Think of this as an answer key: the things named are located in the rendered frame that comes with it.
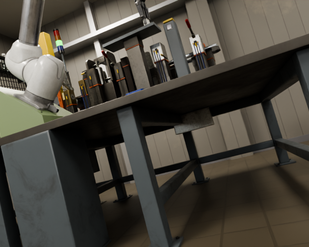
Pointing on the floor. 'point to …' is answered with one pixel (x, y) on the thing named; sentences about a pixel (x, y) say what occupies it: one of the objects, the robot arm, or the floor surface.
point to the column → (55, 190)
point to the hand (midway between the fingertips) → (147, 25)
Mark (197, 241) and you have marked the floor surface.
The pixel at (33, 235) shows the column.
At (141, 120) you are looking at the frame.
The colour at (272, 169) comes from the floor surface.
